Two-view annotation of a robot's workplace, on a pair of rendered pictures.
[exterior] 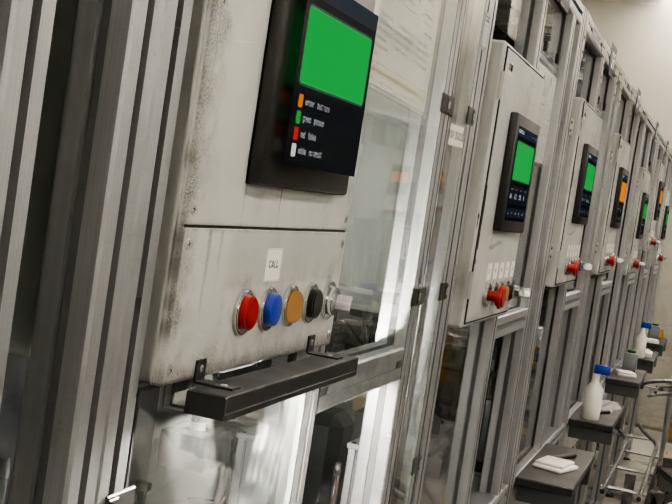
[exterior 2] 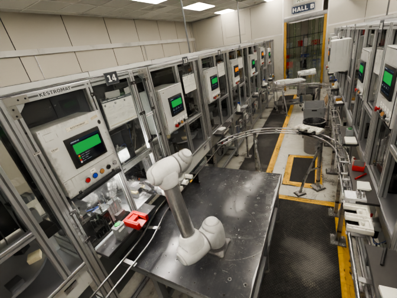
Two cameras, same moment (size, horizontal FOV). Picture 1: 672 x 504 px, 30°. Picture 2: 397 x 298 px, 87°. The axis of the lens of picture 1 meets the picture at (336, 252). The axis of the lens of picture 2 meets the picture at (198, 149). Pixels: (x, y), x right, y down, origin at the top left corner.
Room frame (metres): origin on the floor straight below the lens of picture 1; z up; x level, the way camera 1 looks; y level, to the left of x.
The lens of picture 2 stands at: (0.04, -1.00, 2.07)
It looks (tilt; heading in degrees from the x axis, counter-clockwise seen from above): 25 degrees down; 14
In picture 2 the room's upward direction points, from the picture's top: 11 degrees counter-clockwise
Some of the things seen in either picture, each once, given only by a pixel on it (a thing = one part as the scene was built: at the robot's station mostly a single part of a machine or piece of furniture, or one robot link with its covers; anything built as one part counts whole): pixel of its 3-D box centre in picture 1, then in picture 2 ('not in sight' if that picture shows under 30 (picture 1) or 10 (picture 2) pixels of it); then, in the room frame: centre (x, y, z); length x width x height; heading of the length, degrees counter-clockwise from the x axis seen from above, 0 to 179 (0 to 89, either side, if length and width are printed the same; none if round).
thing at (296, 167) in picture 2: not in sight; (303, 169); (3.28, -1.89, 0.01); 1.00 x 0.55 x 0.01; 163
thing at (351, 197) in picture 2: not in sight; (355, 195); (1.45, -1.75, 0.92); 0.13 x 0.10 x 0.09; 73
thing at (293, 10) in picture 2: not in sight; (303, 8); (9.17, -3.27, 2.82); 0.75 x 0.04 x 0.25; 73
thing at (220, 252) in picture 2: not in sight; (217, 241); (1.19, -0.71, 0.71); 0.22 x 0.18 x 0.06; 163
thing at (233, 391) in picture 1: (281, 370); (100, 181); (1.12, 0.03, 1.37); 0.36 x 0.04 x 0.04; 163
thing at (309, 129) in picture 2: not in sight; (308, 130); (2.96, -1.84, 0.84); 0.37 x 0.14 x 0.10; 41
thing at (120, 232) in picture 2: not in sight; (119, 230); (1.05, -0.01, 0.97); 0.08 x 0.08 x 0.12; 73
